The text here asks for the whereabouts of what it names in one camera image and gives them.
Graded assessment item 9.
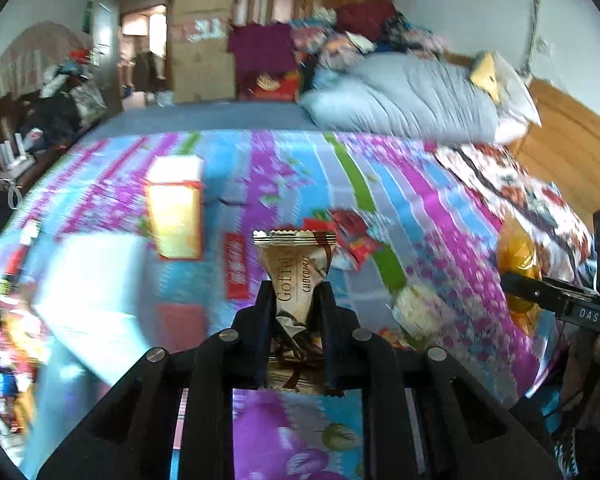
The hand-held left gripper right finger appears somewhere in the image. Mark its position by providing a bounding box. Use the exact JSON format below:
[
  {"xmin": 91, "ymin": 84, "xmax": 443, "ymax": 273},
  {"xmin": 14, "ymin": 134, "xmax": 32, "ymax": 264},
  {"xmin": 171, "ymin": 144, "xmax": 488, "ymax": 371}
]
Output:
[{"xmin": 310, "ymin": 280, "xmax": 563, "ymax": 480}]

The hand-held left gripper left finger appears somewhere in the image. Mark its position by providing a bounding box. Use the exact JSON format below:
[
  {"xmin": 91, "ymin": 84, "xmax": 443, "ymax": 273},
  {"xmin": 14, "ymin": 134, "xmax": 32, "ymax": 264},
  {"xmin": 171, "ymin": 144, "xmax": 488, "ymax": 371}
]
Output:
[{"xmin": 37, "ymin": 280, "xmax": 276, "ymax": 480}]

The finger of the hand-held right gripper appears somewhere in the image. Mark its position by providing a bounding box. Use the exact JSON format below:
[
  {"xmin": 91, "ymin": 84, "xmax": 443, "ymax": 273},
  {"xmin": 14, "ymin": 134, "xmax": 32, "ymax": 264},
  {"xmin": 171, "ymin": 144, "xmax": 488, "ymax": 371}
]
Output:
[{"xmin": 501, "ymin": 271, "xmax": 600, "ymax": 312}]

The orange clear packet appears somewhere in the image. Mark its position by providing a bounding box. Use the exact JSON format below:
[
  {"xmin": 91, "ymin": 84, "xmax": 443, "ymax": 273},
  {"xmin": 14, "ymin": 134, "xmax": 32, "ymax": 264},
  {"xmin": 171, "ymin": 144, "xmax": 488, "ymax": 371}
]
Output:
[{"xmin": 496, "ymin": 215, "xmax": 541, "ymax": 336}]

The gold brown chocolate candy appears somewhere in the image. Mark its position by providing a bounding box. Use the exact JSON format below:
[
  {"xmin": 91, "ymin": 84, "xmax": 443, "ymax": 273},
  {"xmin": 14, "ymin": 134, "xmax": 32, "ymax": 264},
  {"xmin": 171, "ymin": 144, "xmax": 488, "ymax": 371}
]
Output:
[{"xmin": 252, "ymin": 229, "xmax": 343, "ymax": 396}]

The large pink box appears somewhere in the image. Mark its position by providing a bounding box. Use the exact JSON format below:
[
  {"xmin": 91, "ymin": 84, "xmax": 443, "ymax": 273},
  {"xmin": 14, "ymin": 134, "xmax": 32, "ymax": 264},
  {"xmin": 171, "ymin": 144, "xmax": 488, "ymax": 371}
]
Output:
[{"xmin": 30, "ymin": 234, "xmax": 211, "ymax": 368}]

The red flat sachet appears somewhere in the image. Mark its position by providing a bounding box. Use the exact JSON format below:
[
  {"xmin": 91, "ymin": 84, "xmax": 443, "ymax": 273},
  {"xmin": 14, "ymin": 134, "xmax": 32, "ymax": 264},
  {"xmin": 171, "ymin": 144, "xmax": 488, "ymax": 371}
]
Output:
[{"xmin": 224, "ymin": 232, "xmax": 253, "ymax": 301}]

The red snack packet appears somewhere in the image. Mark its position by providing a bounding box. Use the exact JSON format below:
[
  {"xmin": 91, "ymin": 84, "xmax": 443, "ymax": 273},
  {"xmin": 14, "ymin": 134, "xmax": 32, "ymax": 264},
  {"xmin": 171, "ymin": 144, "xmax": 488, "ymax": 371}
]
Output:
[{"xmin": 305, "ymin": 210, "xmax": 381, "ymax": 271}]

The white bag with green print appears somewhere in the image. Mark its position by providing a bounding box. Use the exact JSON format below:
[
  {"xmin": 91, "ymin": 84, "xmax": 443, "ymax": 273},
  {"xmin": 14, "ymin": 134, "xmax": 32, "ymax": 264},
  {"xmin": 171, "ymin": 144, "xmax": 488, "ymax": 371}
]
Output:
[{"xmin": 392, "ymin": 280, "xmax": 453, "ymax": 351}]

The floral quilt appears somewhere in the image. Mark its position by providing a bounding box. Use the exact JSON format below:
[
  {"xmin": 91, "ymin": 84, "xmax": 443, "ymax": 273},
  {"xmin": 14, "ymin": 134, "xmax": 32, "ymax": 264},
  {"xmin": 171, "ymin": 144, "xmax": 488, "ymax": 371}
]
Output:
[{"xmin": 435, "ymin": 142, "xmax": 596, "ymax": 271}]

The wooden headboard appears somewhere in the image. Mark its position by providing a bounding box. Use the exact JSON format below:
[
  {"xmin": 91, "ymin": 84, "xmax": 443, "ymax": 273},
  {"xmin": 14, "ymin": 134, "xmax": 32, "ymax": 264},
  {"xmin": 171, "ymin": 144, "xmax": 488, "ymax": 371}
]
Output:
[{"xmin": 455, "ymin": 55, "xmax": 600, "ymax": 241}]

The colourful floral bedsheet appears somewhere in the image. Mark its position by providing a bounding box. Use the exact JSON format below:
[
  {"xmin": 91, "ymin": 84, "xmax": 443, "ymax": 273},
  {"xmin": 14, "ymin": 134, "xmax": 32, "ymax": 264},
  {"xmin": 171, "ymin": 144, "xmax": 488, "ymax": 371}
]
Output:
[{"xmin": 0, "ymin": 130, "xmax": 596, "ymax": 480}]

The orange red carton box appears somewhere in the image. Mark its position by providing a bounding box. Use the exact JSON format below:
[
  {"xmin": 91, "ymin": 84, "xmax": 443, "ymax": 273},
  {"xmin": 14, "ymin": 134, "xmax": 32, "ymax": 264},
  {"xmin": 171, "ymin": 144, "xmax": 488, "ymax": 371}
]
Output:
[{"xmin": 145, "ymin": 155, "xmax": 205, "ymax": 261}]

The white pillow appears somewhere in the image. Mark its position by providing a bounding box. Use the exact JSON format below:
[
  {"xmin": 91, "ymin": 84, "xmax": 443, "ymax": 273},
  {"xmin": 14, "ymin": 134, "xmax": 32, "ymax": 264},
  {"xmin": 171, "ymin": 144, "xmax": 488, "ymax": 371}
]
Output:
[{"xmin": 472, "ymin": 52, "xmax": 543, "ymax": 143}]

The yellow item on pillow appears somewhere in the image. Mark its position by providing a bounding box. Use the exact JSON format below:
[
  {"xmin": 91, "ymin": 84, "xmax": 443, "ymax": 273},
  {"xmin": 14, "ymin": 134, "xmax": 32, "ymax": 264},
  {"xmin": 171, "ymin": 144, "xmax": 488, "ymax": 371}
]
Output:
[{"xmin": 470, "ymin": 52, "xmax": 503, "ymax": 103}]

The grey duvet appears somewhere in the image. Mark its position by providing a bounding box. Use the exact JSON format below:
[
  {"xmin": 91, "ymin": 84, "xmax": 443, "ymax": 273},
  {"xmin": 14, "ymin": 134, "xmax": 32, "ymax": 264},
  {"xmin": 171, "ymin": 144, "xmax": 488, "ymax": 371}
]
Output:
[{"xmin": 300, "ymin": 52, "xmax": 501, "ymax": 148}]

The red gift box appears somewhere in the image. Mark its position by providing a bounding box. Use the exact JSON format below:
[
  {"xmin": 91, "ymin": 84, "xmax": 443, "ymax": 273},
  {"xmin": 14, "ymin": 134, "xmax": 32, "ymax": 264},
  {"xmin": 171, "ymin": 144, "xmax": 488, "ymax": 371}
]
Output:
[{"xmin": 237, "ymin": 70, "xmax": 301, "ymax": 103}]

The pile of colourful packets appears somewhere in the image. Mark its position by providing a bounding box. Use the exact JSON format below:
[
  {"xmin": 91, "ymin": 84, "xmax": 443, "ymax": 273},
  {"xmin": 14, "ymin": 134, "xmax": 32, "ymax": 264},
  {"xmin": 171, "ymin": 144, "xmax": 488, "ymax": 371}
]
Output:
[{"xmin": 0, "ymin": 240, "xmax": 51, "ymax": 436}]

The purple cloth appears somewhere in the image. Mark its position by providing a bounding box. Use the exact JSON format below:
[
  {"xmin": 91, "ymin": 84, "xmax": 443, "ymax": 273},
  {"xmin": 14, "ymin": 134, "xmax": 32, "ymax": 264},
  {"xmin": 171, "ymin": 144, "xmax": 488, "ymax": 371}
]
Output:
[{"xmin": 228, "ymin": 22, "xmax": 296, "ymax": 73}]

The dark clothes heap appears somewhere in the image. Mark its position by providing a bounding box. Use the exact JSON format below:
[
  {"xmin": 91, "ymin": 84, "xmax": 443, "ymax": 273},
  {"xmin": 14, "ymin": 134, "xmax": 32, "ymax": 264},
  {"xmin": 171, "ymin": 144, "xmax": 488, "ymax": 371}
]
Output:
[{"xmin": 25, "ymin": 50, "xmax": 106, "ymax": 156}]

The heap of colourful clothes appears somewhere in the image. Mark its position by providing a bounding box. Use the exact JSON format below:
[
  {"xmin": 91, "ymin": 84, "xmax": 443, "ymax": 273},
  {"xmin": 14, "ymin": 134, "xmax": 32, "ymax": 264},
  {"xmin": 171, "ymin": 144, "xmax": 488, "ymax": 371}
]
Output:
[{"xmin": 290, "ymin": 2, "xmax": 451, "ymax": 68}]

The printed cardboard box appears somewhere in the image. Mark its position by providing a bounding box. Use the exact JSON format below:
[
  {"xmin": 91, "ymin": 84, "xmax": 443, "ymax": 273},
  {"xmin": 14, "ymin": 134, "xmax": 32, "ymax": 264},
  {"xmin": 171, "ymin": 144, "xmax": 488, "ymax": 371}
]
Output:
[{"xmin": 169, "ymin": 0, "xmax": 234, "ymax": 55}]

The thin wall pipe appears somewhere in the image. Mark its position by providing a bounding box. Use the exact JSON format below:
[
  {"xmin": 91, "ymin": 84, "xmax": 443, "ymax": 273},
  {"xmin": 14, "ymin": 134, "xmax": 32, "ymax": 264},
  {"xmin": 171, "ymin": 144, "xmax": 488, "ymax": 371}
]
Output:
[{"xmin": 522, "ymin": 0, "xmax": 543, "ymax": 81}]

